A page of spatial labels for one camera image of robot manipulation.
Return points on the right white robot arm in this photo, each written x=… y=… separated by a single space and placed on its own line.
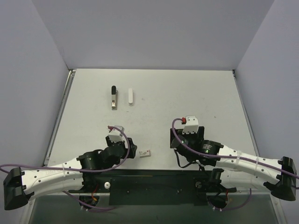
x=226 y=169

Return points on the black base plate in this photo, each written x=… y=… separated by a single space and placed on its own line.
x=154 y=187

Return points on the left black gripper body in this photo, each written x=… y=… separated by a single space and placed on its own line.
x=131 y=148

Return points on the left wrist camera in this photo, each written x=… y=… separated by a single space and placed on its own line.
x=114 y=135

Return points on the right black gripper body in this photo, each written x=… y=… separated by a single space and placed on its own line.
x=201 y=133

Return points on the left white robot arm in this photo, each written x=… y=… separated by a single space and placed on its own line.
x=21 y=186

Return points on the printed staple box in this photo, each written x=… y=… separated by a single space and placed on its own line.
x=145 y=153

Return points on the white staple box sleeve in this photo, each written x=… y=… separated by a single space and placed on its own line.
x=130 y=97

